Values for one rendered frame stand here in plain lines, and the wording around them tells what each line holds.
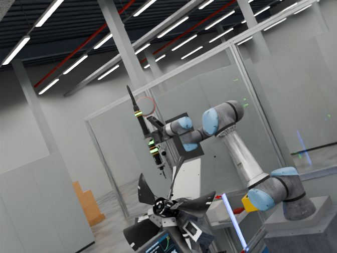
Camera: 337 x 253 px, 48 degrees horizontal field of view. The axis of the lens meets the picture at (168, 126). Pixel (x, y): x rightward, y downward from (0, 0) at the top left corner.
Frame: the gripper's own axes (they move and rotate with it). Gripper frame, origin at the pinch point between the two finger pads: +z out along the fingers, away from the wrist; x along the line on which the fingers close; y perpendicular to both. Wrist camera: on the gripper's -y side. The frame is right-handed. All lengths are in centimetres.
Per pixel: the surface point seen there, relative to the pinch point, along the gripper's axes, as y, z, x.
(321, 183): 75, -66, 70
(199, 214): 53, -24, -10
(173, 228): 59, 0, -8
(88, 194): 86, 680, 468
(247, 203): 62, -37, 21
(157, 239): 42, -43, -66
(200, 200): 48, -20, 2
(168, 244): 46, -44, -63
